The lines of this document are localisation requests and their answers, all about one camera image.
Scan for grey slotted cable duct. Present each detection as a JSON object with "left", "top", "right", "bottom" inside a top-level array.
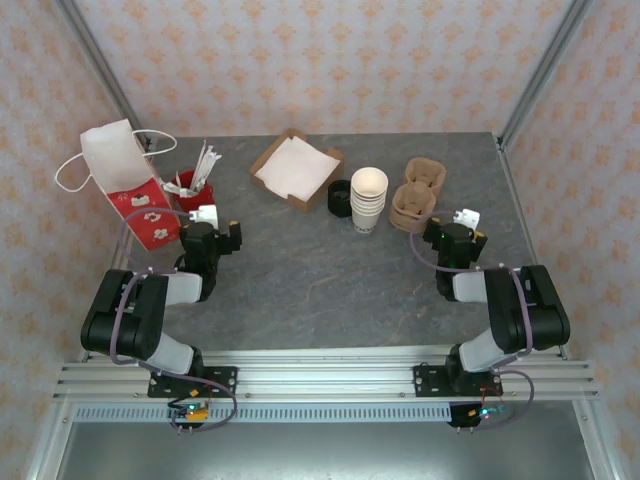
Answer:
[{"left": 73, "top": 403, "right": 454, "bottom": 422}]

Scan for white paper napkins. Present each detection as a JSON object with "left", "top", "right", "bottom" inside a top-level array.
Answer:
[{"left": 254, "top": 138, "right": 339, "bottom": 199}]

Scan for aluminium frame post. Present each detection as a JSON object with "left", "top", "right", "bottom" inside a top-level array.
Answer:
[
  {"left": 53, "top": 0, "right": 151, "bottom": 151},
  {"left": 497, "top": 0, "right": 599, "bottom": 151}
]

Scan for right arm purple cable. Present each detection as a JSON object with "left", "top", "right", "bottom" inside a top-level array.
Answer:
[{"left": 409, "top": 209, "right": 536, "bottom": 432}]

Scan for red white paper gift bag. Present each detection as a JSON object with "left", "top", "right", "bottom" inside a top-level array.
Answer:
[{"left": 54, "top": 118, "right": 184, "bottom": 254}]

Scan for brown pulp carrier stack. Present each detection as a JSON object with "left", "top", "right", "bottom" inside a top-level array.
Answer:
[{"left": 389, "top": 164, "right": 446, "bottom": 232}]

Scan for brown cardboard tray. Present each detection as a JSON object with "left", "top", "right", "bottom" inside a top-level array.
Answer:
[{"left": 248, "top": 128, "right": 346, "bottom": 214}]

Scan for black lid stack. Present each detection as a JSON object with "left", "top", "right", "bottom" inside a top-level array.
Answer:
[{"left": 327, "top": 187, "right": 357, "bottom": 218}]

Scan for brushed metal sheet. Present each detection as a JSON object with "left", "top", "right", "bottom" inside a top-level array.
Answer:
[{"left": 54, "top": 422, "right": 601, "bottom": 480}]

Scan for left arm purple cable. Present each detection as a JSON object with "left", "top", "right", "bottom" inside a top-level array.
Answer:
[{"left": 110, "top": 207, "right": 237, "bottom": 432}]

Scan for small circuit board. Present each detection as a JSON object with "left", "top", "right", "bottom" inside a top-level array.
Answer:
[
  {"left": 467, "top": 402, "right": 509, "bottom": 421},
  {"left": 167, "top": 399, "right": 211, "bottom": 427}
]

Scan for white paper cup stack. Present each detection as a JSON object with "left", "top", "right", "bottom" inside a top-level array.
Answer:
[{"left": 350, "top": 184, "right": 389, "bottom": 236}]

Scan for red cup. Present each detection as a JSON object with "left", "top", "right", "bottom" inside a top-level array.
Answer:
[{"left": 172, "top": 169, "right": 217, "bottom": 214}]

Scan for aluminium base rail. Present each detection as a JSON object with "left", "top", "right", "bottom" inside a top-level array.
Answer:
[{"left": 53, "top": 348, "right": 599, "bottom": 401}]

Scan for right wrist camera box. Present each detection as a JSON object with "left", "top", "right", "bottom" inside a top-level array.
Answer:
[{"left": 452, "top": 208, "right": 482, "bottom": 229}]

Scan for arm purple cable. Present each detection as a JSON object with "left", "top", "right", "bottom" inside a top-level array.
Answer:
[
  {"left": 409, "top": 209, "right": 536, "bottom": 432},
  {"left": 110, "top": 207, "right": 237, "bottom": 432}
]

